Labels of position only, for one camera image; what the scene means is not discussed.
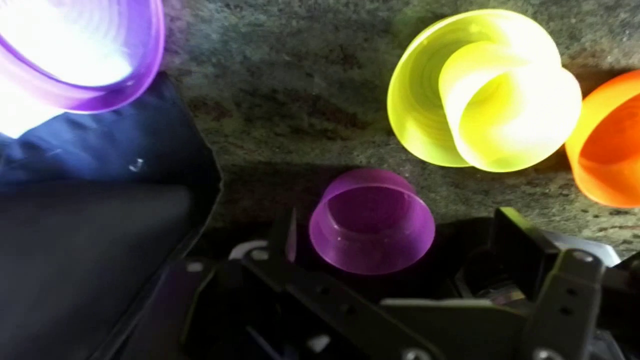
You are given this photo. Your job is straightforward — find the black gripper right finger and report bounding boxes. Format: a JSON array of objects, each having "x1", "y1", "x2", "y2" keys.
[{"x1": 493, "y1": 205, "x2": 609, "y2": 360}]

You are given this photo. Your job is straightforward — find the orange plastic bowl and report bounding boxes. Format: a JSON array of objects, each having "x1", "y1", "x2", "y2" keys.
[{"x1": 565, "y1": 68, "x2": 640, "y2": 209}]

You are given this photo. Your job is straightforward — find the green plastic cup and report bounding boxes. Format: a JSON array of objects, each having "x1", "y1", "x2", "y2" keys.
[{"x1": 438, "y1": 39, "x2": 584, "y2": 173}]

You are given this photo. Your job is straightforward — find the green plastic bowl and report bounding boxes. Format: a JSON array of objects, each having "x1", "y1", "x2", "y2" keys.
[{"x1": 386, "y1": 5, "x2": 567, "y2": 170}]

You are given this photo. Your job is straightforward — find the black curtain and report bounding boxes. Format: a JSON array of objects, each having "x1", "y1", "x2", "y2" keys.
[{"x1": 0, "y1": 71, "x2": 226, "y2": 360}]

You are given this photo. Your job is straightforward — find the purple plastic plate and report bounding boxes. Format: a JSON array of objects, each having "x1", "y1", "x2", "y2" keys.
[{"x1": 0, "y1": 0, "x2": 169, "y2": 138}]

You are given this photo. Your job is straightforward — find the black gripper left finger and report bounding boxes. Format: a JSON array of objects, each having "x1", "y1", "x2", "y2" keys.
[{"x1": 132, "y1": 207, "x2": 436, "y2": 360}]

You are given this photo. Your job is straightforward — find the purple plastic bowl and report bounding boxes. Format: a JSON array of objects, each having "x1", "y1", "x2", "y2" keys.
[{"x1": 306, "y1": 166, "x2": 438, "y2": 278}]

